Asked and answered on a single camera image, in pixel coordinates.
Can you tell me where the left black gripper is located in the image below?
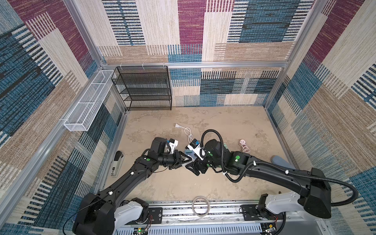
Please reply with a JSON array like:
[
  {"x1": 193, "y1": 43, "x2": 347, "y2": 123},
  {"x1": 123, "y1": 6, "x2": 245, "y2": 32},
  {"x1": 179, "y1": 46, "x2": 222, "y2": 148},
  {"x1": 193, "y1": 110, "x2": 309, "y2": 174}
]
[{"x1": 158, "y1": 150, "x2": 192, "y2": 170}]

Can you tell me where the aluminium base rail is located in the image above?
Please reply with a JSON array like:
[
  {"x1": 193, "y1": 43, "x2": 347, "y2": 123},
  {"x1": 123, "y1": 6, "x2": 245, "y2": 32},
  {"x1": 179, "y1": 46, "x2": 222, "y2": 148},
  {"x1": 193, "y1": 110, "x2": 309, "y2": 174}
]
[{"x1": 73, "y1": 200, "x2": 324, "y2": 235}]

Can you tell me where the black wire shelf rack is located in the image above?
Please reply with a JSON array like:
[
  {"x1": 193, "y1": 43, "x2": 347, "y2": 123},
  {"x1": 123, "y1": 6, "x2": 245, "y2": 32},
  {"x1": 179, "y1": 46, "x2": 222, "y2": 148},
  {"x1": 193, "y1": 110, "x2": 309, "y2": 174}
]
[{"x1": 112, "y1": 66, "x2": 172, "y2": 111}]

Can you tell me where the grey cable ring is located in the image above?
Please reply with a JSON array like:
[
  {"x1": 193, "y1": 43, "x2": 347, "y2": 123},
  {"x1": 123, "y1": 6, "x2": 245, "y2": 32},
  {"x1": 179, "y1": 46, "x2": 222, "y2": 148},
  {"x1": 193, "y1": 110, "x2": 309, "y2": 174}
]
[{"x1": 192, "y1": 196, "x2": 211, "y2": 218}]

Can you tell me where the white mesh wall basket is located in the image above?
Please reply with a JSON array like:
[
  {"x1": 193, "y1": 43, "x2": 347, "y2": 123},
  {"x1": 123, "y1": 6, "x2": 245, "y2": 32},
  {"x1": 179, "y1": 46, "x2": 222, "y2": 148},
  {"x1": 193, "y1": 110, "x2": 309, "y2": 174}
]
[{"x1": 64, "y1": 70, "x2": 114, "y2": 132}]

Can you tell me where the blue grey oval pad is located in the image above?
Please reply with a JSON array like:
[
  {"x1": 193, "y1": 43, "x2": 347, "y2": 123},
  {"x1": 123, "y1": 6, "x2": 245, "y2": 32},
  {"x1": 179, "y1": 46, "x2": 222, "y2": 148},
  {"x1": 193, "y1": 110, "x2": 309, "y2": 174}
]
[{"x1": 271, "y1": 155, "x2": 296, "y2": 169}]

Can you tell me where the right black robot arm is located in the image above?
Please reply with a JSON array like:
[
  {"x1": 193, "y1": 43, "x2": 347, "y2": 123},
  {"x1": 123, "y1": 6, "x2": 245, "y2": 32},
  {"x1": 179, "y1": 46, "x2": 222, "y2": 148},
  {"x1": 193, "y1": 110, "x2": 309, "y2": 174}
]
[{"x1": 186, "y1": 129, "x2": 359, "y2": 219}]

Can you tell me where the white cable with plug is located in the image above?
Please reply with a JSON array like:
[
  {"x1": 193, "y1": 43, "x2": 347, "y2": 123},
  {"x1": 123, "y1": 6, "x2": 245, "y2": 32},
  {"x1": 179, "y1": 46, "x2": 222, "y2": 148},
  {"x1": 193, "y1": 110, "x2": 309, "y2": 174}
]
[{"x1": 175, "y1": 123, "x2": 194, "y2": 142}]

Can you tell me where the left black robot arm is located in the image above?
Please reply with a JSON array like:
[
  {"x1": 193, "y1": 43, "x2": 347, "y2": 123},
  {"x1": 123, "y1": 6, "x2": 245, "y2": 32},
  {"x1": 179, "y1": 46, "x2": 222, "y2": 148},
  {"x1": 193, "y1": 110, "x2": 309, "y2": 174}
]
[{"x1": 72, "y1": 137, "x2": 193, "y2": 235}]

